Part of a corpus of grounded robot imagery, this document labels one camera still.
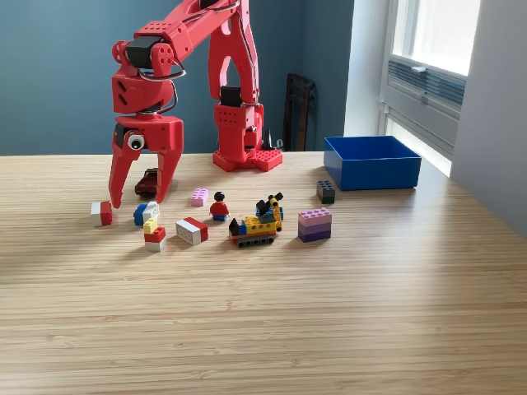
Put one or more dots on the blue and white brick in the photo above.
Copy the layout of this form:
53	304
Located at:
141	215

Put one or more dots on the long red and white brick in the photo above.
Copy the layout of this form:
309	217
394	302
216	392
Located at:
191	232

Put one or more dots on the blue plastic bin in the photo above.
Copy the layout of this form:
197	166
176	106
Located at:
379	175

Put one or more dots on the dark red toy car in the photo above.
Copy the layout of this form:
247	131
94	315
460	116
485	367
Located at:
146	185

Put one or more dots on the red and white square brick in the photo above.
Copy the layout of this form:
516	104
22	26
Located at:
101	214

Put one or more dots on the small yellow brick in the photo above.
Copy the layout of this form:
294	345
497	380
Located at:
150	225

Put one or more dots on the toy figure red shirt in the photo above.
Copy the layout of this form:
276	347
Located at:
219	209

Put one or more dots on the red over white brick stack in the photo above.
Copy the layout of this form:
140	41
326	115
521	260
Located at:
155	240

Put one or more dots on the yellow toy digger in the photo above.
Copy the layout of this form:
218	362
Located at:
255	226

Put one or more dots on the pink and purple brick stack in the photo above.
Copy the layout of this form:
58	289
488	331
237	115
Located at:
315	226

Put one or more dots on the black brick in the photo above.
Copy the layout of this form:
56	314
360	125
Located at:
325	193

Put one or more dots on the white window latch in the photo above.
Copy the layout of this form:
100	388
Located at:
419	68

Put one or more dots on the grey pleated window blind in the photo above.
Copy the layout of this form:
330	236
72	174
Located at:
444	88

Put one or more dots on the white window frame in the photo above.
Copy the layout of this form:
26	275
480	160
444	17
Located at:
436	33

